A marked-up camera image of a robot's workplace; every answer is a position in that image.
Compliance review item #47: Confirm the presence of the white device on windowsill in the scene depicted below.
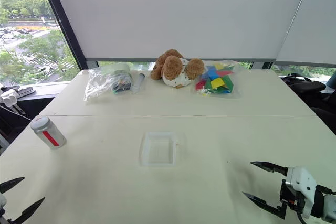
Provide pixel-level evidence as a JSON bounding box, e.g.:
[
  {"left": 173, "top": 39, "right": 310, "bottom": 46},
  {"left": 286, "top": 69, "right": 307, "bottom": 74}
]
[{"left": 0, "top": 86, "right": 19, "bottom": 108}]

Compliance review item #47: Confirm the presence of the dark window frame post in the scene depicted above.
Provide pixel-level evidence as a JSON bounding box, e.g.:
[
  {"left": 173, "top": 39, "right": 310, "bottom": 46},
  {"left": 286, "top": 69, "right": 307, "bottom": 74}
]
[{"left": 36, "top": 0, "right": 89, "bottom": 70}]

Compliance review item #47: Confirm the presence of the clear plastic tray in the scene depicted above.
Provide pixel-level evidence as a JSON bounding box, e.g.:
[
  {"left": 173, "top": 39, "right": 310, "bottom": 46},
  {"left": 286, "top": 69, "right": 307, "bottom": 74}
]
[{"left": 138, "top": 131, "right": 181, "bottom": 167}]

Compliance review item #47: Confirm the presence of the white and black slipper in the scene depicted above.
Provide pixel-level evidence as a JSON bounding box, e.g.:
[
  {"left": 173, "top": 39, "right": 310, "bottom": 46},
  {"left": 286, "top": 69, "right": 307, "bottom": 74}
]
[{"left": 12, "top": 86, "right": 36, "bottom": 99}]

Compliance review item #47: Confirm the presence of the narrow white roller blind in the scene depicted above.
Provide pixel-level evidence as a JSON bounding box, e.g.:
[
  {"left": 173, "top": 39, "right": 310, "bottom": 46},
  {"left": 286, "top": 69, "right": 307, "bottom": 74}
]
[{"left": 275, "top": 0, "right": 336, "bottom": 68}]

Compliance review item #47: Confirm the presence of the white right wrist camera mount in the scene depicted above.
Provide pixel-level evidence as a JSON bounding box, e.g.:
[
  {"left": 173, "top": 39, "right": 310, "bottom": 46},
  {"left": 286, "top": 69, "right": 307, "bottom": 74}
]
[{"left": 285, "top": 166, "right": 318, "bottom": 219}]

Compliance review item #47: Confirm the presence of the black office chair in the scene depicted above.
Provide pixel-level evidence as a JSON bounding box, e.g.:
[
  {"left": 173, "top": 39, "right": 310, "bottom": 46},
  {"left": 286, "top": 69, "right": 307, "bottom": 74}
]
[{"left": 280, "top": 72, "right": 336, "bottom": 126}]

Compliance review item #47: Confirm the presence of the wide white roller blind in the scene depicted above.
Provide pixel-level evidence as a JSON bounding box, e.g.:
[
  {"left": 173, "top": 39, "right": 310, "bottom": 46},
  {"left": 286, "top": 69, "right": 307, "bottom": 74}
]
[{"left": 48, "top": 0, "right": 315, "bottom": 63}]

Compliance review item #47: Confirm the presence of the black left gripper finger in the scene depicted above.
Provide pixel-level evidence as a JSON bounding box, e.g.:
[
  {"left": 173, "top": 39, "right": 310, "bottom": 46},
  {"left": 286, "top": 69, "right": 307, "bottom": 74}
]
[
  {"left": 7, "top": 197, "right": 46, "bottom": 224},
  {"left": 0, "top": 177, "right": 26, "bottom": 194}
]

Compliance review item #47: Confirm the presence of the clear bag with small parts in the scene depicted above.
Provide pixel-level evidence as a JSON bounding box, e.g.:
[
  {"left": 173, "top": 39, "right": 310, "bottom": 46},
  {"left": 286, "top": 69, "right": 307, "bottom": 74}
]
[{"left": 83, "top": 62, "right": 133, "bottom": 103}]

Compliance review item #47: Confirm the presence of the clear bag of coloured pieces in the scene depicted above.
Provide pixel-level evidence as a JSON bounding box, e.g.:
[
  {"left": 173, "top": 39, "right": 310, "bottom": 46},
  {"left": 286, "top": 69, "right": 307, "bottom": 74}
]
[{"left": 194, "top": 59, "right": 244, "bottom": 99}]

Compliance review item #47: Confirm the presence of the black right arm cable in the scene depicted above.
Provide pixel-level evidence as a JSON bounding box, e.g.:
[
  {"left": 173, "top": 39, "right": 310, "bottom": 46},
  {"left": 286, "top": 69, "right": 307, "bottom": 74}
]
[{"left": 297, "top": 185, "right": 336, "bottom": 224}]

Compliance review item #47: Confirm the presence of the brown and white plush dog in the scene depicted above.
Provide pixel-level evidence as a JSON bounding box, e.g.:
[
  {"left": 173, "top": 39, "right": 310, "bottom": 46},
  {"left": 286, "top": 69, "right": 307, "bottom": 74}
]
[{"left": 150, "top": 48, "right": 206, "bottom": 89}]

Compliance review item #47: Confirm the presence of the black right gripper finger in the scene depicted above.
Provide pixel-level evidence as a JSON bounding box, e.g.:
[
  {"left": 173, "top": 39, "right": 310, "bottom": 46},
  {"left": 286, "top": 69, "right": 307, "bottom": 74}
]
[
  {"left": 242, "top": 191, "right": 287, "bottom": 220},
  {"left": 250, "top": 161, "right": 289, "bottom": 177}
]

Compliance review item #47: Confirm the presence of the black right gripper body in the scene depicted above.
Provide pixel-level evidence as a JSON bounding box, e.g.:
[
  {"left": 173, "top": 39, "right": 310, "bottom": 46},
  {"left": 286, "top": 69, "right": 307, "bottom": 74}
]
[{"left": 279, "top": 178, "right": 305, "bottom": 212}]

